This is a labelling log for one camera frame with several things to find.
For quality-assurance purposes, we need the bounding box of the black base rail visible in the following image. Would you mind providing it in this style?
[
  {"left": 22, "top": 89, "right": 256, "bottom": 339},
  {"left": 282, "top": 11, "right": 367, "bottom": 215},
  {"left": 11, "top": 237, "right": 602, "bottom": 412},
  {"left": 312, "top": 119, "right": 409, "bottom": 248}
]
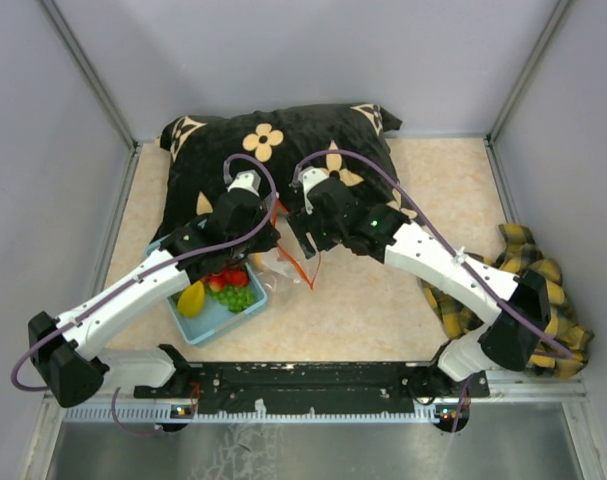
[{"left": 64, "top": 362, "right": 490, "bottom": 431}]

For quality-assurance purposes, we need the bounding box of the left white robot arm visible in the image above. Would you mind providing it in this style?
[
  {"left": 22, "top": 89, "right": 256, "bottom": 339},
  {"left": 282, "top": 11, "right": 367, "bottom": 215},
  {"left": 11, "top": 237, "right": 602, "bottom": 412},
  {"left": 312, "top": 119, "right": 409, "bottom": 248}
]
[{"left": 21, "top": 187, "right": 279, "bottom": 408}]

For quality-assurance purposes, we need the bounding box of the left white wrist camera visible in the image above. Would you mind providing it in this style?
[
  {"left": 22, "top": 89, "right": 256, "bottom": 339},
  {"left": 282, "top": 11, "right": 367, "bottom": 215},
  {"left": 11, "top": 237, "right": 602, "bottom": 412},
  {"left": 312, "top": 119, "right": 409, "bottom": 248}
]
[{"left": 227, "top": 170, "right": 261, "bottom": 196}]

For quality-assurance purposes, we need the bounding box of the yellow black plaid cloth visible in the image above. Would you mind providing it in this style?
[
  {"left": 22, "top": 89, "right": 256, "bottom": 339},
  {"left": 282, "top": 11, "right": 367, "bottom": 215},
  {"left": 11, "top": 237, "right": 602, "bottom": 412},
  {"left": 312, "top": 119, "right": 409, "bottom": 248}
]
[{"left": 420, "top": 223, "right": 594, "bottom": 380}]

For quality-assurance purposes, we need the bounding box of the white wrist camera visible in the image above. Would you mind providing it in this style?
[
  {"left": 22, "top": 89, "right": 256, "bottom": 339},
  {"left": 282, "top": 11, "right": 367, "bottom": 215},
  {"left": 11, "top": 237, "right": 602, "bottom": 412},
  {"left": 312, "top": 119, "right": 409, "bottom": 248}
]
[
  {"left": 292, "top": 167, "right": 330, "bottom": 215},
  {"left": 227, "top": 170, "right": 261, "bottom": 196}
]

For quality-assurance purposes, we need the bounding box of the clear zip top bag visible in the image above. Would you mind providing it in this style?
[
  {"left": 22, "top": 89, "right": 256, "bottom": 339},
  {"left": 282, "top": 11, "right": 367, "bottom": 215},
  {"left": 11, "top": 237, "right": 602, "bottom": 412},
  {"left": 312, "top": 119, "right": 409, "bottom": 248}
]
[{"left": 260, "top": 202, "right": 322, "bottom": 290}]

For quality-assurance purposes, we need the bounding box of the orange peach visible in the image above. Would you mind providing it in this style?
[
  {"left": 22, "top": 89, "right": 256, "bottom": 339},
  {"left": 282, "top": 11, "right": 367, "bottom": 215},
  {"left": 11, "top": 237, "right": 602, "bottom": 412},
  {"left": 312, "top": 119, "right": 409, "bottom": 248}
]
[{"left": 250, "top": 253, "right": 265, "bottom": 272}]

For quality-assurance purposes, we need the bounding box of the red strawberry bunch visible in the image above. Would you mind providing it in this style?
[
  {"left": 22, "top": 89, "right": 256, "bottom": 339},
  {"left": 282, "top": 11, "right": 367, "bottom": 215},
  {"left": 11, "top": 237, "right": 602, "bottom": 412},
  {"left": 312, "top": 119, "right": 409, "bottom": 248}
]
[{"left": 206, "top": 269, "right": 249, "bottom": 293}]

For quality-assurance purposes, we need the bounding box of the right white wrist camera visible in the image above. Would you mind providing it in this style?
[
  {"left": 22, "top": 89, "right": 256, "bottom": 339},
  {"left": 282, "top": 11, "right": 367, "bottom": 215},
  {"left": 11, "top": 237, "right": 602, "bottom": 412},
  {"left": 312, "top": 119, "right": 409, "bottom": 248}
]
[{"left": 292, "top": 167, "right": 330, "bottom": 215}]

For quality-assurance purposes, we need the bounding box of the green grape bunch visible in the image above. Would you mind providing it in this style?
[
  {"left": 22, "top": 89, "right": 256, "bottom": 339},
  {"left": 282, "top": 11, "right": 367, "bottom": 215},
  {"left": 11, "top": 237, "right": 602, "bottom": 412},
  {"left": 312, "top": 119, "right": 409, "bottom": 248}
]
[{"left": 210, "top": 286, "right": 256, "bottom": 313}]

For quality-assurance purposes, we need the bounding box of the black flower pattern pillow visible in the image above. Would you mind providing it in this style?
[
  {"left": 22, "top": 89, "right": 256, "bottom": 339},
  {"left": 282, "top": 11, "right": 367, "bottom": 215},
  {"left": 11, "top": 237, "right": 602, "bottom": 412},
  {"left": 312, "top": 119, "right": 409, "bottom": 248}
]
[{"left": 154, "top": 103, "right": 416, "bottom": 239}]

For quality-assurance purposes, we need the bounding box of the light blue plastic basket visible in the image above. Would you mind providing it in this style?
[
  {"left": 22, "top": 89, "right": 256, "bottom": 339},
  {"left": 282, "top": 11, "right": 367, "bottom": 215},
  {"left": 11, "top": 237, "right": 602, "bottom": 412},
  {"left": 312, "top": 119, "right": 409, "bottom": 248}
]
[{"left": 166, "top": 265, "right": 268, "bottom": 346}]

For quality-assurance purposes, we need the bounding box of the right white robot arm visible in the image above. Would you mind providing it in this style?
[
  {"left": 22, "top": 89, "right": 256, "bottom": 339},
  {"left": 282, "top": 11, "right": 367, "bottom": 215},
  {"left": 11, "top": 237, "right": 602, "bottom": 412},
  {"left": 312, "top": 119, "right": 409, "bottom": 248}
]
[{"left": 288, "top": 168, "right": 549, "bottom": 396}]

